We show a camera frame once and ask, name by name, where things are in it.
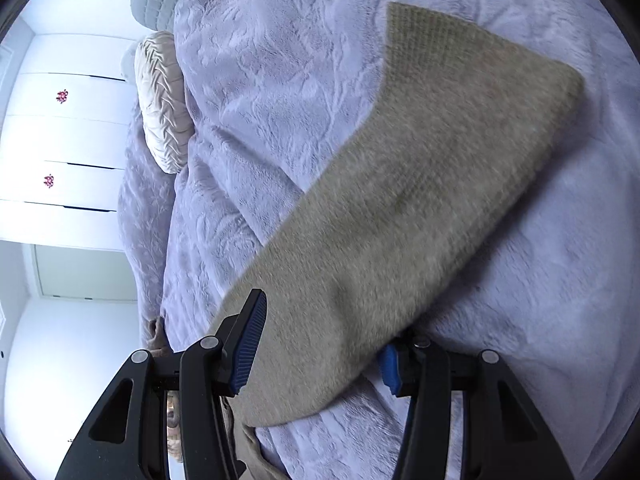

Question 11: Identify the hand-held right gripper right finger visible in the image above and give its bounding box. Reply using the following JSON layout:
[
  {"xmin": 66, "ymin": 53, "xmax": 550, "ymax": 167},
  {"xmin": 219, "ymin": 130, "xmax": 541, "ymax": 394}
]
[{"xmin": 378, "ymin": 336, "xmax": 583, "ymax": 480}]

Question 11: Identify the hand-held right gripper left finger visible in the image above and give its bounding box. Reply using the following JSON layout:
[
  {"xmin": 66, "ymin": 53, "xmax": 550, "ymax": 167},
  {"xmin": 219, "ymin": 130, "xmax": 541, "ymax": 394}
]
[{"xmin": 55, "ymin": 288, "xmax": 268, "ymax": 480}]

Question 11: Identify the round white pleated pillow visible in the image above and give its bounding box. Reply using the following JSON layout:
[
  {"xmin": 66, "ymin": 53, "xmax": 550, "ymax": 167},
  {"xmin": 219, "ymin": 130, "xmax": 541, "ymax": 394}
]
[{"xmin": 134, "ymin": 31, "xmax": 195, "ymax": 175}]

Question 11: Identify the grey-brown cloth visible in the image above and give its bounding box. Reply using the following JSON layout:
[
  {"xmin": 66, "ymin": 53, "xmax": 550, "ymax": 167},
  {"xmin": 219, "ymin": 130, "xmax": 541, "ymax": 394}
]
[{"xmin": 148, "ymin": 316, "xmax": 173, "ymax": 353}]

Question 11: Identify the lavender embossed plush blanket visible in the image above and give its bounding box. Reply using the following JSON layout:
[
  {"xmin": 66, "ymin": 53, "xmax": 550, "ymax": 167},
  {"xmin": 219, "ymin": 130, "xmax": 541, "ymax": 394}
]
[{"xmin": 117, "ymin": 0, "xmax": 640, "ymax": 480}]

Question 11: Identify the beige striped cloth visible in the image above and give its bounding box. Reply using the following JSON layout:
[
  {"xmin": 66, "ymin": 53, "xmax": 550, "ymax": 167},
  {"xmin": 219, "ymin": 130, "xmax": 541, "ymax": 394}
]
[{"xmin": 166, "ymin": 392, "xmax": 183, "ymax": 463}]

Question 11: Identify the white wardrobe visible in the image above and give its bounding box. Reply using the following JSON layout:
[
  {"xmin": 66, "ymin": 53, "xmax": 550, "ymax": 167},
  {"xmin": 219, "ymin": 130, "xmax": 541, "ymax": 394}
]
[{"xmin": 0, "ymin": 32, "xmax": 138, "ymax": 251}]

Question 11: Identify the white door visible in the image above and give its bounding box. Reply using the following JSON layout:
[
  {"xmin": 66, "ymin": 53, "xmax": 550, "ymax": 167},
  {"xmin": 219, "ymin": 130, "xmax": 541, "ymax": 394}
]
[{"xmin": 32, "ymin": 245, "xmax": 138, "ymax": 302}]

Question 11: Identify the olive knitted sweater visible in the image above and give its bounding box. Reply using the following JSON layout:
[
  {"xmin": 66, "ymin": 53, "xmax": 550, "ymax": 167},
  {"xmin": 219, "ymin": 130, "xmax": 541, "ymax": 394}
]
[{"xmin": 205, "ymin": 1, "xmax": 586, "ymax": 480}]

